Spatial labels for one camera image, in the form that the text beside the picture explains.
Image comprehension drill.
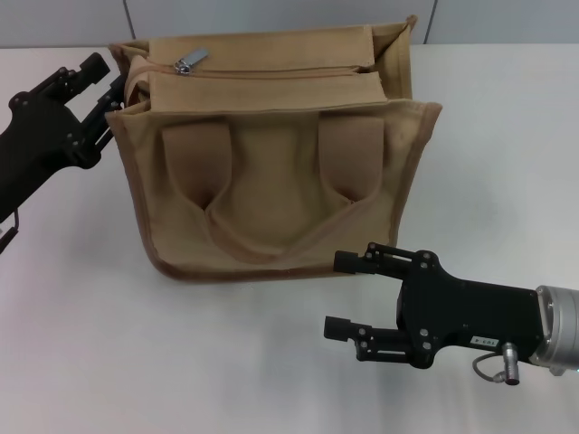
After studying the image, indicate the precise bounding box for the right gripper cable with connector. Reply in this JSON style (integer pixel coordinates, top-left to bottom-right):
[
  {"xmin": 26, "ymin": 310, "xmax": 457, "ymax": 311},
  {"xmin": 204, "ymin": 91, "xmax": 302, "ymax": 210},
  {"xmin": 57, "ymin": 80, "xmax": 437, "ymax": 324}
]
[{"xmin": 471, "ymin": 342, "xmax": 526, "ymax": 385}]

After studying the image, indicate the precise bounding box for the left gripper cable with connector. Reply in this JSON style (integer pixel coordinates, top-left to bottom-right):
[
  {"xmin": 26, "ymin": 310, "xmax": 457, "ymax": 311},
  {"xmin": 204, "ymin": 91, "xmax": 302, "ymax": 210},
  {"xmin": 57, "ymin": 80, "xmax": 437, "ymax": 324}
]
[{"xmin": 0, "ymin": 208, "xmax": 22, "ymax": 257}]

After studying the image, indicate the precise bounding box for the gripper cable with connector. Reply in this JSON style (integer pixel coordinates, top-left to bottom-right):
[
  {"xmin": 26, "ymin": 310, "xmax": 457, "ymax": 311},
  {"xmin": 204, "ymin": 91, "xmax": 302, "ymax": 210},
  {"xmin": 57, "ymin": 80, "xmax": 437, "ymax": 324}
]
[
  {"xmin": 471, "ymin": 342, "xmax": 526, "ymax": 385},
  {"xmin": 0, "ymin": 208, "xmax": 22, "ymax": 257}
]

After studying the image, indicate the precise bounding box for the silver metal zipper pull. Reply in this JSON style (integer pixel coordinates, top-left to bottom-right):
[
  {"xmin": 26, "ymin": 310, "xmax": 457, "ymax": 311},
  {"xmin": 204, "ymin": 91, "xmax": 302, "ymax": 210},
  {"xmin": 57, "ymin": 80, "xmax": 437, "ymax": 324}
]
[{"xmin": 171, "ymin": 47, "xmax": 210, "ymax": 76}]

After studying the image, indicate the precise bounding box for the khaki fabric food bag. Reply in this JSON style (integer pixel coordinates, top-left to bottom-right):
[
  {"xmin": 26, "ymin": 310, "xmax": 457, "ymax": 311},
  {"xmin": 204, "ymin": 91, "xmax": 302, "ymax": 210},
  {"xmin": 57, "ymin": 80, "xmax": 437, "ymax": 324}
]
[{"xmin": 104, "ymin": 14, "xmax": 443, "ymax": 278}]

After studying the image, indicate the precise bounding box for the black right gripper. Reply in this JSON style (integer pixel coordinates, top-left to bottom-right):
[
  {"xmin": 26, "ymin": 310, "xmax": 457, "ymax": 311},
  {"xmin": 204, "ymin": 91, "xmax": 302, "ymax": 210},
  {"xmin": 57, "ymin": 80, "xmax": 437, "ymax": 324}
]
[{"xmin": 323, "ymin": 242, "xmax": 552, "ymax": 370}]

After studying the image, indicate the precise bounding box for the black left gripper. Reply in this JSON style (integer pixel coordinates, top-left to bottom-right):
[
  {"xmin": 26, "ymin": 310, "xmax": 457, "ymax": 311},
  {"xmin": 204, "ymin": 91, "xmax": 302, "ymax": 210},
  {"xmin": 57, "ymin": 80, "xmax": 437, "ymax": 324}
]
[{"xmin": 0, "ymin": 52, "xmax": 128, "ymax": 222}]

